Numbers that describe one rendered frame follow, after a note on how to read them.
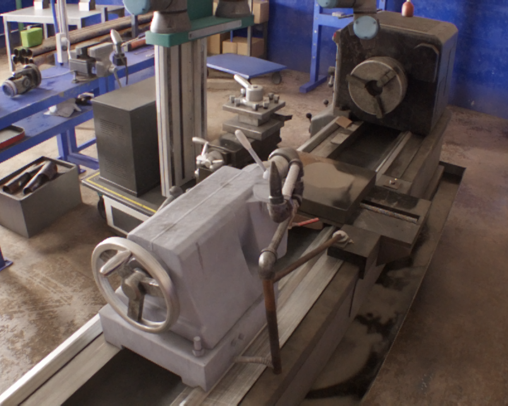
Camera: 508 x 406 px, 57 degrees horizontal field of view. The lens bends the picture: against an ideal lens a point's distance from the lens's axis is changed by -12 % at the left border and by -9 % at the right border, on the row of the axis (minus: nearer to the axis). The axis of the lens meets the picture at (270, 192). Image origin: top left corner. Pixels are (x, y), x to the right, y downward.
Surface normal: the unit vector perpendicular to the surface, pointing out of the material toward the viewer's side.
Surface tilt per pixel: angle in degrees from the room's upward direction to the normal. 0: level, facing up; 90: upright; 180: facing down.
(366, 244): 0
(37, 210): 90
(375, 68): 90
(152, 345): 90
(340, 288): 0
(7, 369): 0
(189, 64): 90
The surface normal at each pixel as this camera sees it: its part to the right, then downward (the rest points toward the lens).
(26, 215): 0.90, 0.24
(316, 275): 0.04, -0.87
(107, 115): -0.54, 0.40
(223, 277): 0.84, -0.05
